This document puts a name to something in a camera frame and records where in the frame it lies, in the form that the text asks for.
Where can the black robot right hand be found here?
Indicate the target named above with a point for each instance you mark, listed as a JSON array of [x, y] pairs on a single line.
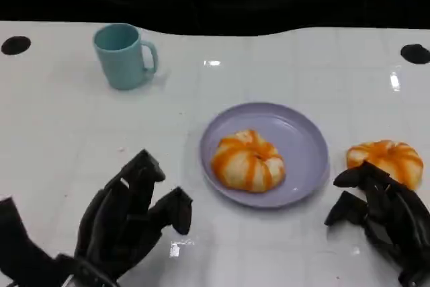
[[399, 219]]

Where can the lilac plate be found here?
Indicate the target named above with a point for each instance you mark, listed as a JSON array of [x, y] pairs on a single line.
[[302, 132]]

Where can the orange white toy bread roll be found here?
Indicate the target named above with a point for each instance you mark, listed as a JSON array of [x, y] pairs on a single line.
[[248, 162], [393, 156]]

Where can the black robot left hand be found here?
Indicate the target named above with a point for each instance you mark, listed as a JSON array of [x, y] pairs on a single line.
[[114, 226]]

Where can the pale green mug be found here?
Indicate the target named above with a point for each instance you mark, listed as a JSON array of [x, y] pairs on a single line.
[[121, 65]]

